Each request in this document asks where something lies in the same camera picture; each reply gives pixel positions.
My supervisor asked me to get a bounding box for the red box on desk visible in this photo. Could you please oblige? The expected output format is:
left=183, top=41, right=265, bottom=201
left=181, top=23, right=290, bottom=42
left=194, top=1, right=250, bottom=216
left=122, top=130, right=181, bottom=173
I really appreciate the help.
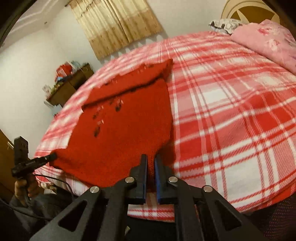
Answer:
left=56, top=62, right=73, bottom=78

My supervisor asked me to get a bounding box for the pink floral blanket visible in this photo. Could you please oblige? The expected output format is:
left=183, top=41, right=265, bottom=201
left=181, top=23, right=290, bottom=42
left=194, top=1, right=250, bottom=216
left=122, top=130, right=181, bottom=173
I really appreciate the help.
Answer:
left=230, top=20, right=295, bottom=74

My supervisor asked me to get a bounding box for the black white patterned pillow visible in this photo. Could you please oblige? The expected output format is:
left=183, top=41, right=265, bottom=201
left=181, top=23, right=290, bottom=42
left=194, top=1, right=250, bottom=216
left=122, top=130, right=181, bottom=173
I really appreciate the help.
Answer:
left=209, top=19, right=243, bottom=35

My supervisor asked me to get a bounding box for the red white plaid bedsheet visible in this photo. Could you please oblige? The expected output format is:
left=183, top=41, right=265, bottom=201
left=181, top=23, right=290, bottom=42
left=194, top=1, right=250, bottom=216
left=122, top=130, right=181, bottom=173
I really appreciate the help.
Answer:
left=35, top=32, right=295, bottom=212

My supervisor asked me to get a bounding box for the brown wooden desk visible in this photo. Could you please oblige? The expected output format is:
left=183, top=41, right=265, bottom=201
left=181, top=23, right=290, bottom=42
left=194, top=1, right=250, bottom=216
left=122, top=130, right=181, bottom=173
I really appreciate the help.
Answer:
left=46, top=63, right=94, bottom=107

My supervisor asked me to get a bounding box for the red knit sweater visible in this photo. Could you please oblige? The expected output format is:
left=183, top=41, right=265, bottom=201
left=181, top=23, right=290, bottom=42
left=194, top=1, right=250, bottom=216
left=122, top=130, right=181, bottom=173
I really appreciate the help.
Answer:
left=51, top=59, right=173, bottom=187

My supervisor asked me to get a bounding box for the cream wooden headboard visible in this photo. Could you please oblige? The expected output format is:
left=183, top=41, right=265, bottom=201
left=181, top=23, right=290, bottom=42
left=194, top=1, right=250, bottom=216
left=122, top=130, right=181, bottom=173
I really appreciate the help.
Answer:
left=221, top=0, right=280, bottom=24

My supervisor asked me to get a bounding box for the beige window curtain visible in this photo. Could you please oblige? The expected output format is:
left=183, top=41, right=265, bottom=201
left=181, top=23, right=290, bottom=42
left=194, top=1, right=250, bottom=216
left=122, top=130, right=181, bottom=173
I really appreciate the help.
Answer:
left=69, top=0, right=163, bottom=60

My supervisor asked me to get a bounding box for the person's left hand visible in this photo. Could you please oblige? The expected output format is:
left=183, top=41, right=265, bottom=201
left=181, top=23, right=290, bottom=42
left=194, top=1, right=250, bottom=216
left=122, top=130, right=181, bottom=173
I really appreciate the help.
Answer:
left=15, top=175, right=40, bottom=207

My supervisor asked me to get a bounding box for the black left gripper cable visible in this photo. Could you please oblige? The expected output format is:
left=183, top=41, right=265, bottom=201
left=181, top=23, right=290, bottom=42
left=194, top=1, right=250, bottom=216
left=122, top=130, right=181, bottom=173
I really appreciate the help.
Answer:
left=0, top=173, right=75, bottom=220

